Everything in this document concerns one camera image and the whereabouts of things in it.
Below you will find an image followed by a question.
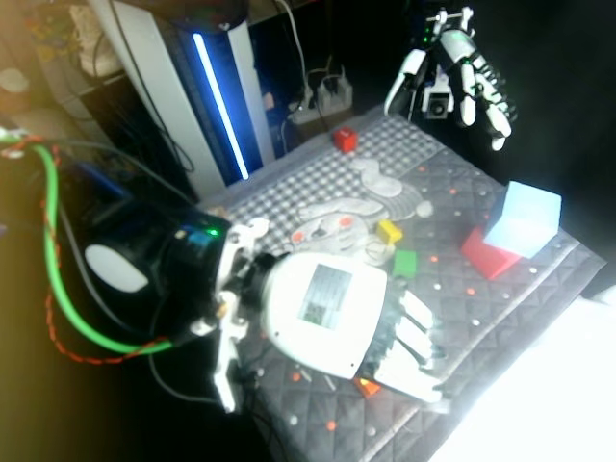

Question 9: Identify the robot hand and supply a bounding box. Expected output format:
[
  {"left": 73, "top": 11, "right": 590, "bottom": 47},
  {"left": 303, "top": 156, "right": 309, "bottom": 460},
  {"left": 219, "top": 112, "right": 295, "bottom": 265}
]
[
  {"left": 262, "top": 252, "right": 452, "bottom": 405},
  {"left": 440, "top": 28, "right": 519, "bottom": 152}
]

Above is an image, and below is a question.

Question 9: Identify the light blue box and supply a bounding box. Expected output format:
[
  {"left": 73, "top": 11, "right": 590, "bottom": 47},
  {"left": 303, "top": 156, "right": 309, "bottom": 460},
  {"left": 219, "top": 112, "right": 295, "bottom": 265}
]
[{"left": 482, "top": 180, "right": 563, "bottom": 261}]

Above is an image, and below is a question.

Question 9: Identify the large orange block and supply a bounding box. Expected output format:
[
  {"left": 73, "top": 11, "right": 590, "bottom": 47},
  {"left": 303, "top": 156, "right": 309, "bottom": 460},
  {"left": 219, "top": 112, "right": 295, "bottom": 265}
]
[{"left": 353, "top": 376, "right": 385, "bottom": 399}]

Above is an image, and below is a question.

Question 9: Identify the small yellow half-round block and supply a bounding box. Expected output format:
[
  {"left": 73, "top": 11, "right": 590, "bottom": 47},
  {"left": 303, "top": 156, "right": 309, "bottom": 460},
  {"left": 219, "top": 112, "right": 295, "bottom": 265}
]
[{"left": 374, "top": 218, "right": 404, "bottom": 245}]

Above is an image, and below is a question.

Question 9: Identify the small red cube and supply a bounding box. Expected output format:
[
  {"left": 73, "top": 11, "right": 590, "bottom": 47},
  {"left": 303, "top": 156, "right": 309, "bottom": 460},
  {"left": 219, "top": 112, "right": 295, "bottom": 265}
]
[{"left": 332, "top": 127, "right": 360, "bottom": 154}]

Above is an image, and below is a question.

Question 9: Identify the large red block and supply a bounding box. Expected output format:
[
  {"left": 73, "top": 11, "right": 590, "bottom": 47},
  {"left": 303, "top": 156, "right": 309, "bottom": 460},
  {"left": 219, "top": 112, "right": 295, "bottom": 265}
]
[{"left": 460, "top": 226, "right": 524, "bottom": 281}]

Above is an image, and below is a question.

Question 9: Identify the small green cube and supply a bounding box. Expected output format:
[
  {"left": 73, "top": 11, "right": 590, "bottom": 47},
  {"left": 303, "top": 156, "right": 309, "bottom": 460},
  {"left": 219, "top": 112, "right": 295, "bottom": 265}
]
[{"left": 392, "top": 249, "right": 419, "bottom": 279}]

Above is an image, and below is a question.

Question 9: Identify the white power strip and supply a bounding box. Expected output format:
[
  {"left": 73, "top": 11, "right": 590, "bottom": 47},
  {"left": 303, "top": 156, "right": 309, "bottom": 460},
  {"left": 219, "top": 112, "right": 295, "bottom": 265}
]
[{"left": 288, "top": 71, "right": 355, "bottom": 127}]

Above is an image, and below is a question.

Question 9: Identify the grey quilt with printed bear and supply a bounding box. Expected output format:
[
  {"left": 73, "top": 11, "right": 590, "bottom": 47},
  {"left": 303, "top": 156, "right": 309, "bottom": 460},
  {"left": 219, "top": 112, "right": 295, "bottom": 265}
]
[{"left": 196, "top": 105, "right": 607, "bottom": 462}]

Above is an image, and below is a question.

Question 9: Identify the white column with blue light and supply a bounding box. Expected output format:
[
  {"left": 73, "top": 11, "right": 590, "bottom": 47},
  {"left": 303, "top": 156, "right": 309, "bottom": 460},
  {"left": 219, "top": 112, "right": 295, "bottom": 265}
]
[{"left": 86, "top": 0, "right": 278, "bottom": 189}]

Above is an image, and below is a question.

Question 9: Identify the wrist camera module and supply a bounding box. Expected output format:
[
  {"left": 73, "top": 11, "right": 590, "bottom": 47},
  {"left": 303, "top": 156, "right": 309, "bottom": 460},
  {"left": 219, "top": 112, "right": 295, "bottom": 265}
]
[{"left": 422, "top": 86, "right": 456, "bottom": 119}]

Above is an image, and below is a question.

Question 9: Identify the white cable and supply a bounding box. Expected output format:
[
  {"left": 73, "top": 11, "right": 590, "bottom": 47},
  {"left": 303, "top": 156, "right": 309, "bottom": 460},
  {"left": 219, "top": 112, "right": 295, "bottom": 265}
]
[{"left": 273, "top": 0, "right": 312, "bottom": 97}]

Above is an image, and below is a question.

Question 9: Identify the red braided cable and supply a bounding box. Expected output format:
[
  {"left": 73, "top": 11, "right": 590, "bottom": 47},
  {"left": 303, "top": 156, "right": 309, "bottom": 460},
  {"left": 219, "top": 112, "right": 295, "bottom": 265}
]
[{"left": 0, "top": 136, "right": 169, "bottom": 366}]

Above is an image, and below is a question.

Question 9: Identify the green cable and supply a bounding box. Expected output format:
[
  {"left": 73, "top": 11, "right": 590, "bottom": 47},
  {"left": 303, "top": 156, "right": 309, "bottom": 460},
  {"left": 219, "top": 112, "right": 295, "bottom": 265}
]
[{"left": 29, "top": 142, "right": 175, "bottom": 356}]

